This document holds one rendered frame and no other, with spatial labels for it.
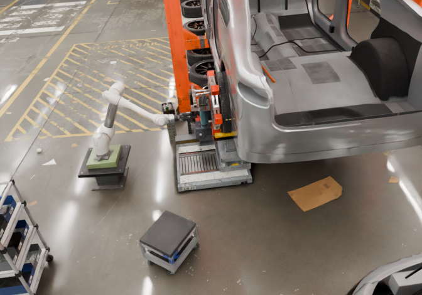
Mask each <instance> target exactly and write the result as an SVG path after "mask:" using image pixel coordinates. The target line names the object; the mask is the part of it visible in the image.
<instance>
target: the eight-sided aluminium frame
mask: <svg viewBox="0 0 422 295"><path fill-rule="evenodd" d="M212 82H213V83H214V85H216V83H215V77H214V76H210V77H208V83H209V84H210V91H211V85H212ZM209 84H208V88H209ZM216 101H217V104H215V102H214V96H213V95H212V103H213V111H214V114H217V113H218V114H219V113H220V107H219V100H218V95H216ZM216 110H217V113H216ZM214 114H213V112H212V110H211V118H212V124H213V127H214V130H219V129H220V124H217V125H215V121H214Z"/></svg>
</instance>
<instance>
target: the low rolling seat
mask: <svg viewBox="0 0 422 295"><path fill-rule="evenodd" d="M198 240H199V236H198V227H197V225H196V223H195V222H193V221H191V220H189V219H186V218H184V217H181V216H179V215H177V214H175V213H172V212H170V211H168V210H165V211H164V212H163V213H162V214H161V216H160V217H159V218H158V219H157V220H156V221H155V222H154V224H152V226H150V228H149V229H148V230H147V231H146V232H145V233H144V235H143V236H142V237H141V238H140V239H139V245H140V248H141V252H142V255H143V257H144V258H146V259H147V260H148V265H149V266H150V265H151V264H152V263H153V262H154V263H155V264H158V265H159V266H161V267H164V268H165V269H167V270H168V271H167V273H168V275H169V276H172V275H174V274H175V273H176V270H177V268H179V266H180V265H181V263H182V262H183V261H184V260H185V258H186V257H187V255H188V254H189V253H190V251H191V250H192V249H193V248H194V249H197V248H199V246H200V244H199V243H198Z"/></svg>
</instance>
